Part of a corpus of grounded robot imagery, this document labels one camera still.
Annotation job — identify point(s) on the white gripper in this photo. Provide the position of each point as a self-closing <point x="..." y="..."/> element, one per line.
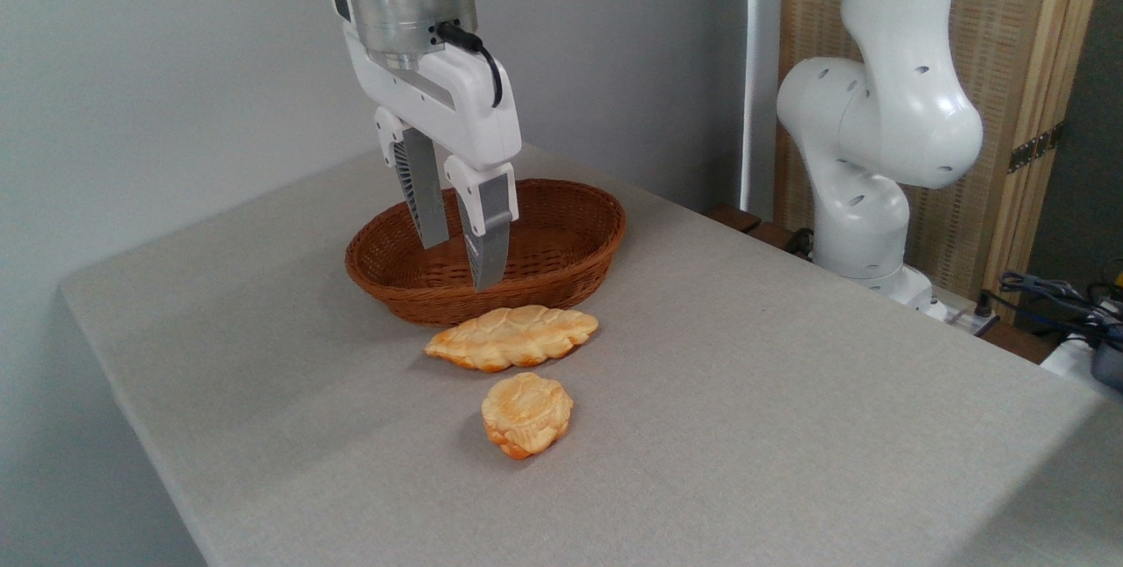
<point x="456" y="106"/>

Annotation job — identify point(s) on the small round bread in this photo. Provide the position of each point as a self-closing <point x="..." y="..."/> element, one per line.
<point x="526" y="413"/>

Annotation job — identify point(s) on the brown wicker basket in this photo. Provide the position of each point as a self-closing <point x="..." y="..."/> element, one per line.
<point x="561" y="242"/>

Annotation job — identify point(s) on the long braided bread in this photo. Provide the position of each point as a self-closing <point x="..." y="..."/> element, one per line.
<point x="513" y="337"/>

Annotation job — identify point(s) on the brown wooden block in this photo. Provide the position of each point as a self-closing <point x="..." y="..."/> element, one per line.
<point x="733" y="218"/>
<point x="774" y="235"/>

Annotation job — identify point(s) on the white vertical pole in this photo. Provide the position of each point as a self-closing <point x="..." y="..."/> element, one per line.
<point x="761" y="67"/>

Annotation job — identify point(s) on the grey tablecloth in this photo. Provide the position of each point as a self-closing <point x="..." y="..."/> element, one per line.
<point x="746" y="427"/>

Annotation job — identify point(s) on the wooden folding screen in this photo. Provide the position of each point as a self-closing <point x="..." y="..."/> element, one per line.
<point x="1009" y="49"/>

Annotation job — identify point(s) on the metal screen hinge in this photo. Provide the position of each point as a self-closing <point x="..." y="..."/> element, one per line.
<point x="1035" y="148"/>

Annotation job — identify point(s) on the grey device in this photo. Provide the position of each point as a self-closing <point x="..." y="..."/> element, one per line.
<point x="1109" y="361"/>

